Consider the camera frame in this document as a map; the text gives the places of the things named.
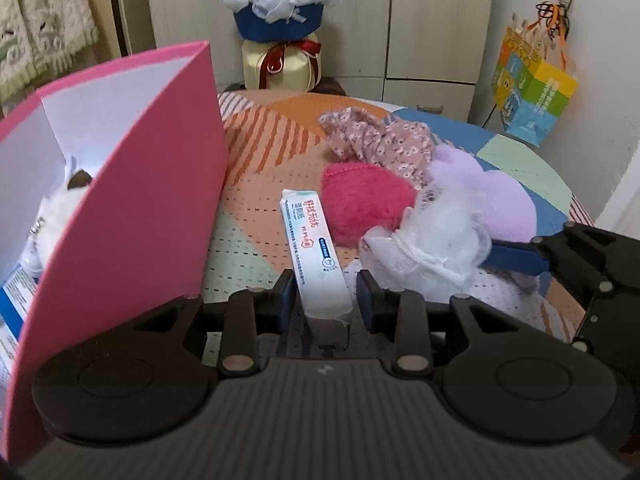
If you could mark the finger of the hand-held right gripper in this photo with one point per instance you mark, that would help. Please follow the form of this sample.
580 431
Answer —
515 256

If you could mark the white plush toy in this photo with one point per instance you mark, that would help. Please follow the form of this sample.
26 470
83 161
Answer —
55 215

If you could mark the white mesh bath pouf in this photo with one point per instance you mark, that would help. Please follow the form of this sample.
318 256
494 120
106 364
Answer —
435 245

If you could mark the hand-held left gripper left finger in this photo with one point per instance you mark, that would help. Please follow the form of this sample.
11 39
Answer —
285 300

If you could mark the light wooden wardrobe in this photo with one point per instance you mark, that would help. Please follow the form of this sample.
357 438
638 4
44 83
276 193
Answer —
425 25

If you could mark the patchwork tablecloth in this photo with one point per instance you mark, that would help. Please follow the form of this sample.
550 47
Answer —
260 160

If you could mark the white fleece pajama top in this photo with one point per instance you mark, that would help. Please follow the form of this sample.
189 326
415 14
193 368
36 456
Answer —
50 10

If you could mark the yellow flower bouquet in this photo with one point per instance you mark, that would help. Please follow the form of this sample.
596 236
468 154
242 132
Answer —
280 20

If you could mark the red knitted pouch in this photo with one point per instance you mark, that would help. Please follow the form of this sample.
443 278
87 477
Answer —
365 205

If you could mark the blue wet wipes pack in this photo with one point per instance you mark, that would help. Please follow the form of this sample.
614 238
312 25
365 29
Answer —
15 300

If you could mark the colourful gift bag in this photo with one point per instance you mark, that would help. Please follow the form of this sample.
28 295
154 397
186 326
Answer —
535 95

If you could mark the white tissue pack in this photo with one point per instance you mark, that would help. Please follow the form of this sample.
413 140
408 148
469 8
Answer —
315 260

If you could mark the pink cardboard box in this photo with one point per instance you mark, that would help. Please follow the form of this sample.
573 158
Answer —
125 235

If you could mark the floral fabric scrunchie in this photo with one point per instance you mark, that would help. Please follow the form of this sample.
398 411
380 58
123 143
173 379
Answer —
390 147

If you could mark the purple plush toy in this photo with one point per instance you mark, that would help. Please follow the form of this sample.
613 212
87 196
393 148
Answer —
495 200

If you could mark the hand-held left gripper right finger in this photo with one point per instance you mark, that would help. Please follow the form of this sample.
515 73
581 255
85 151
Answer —
367 300

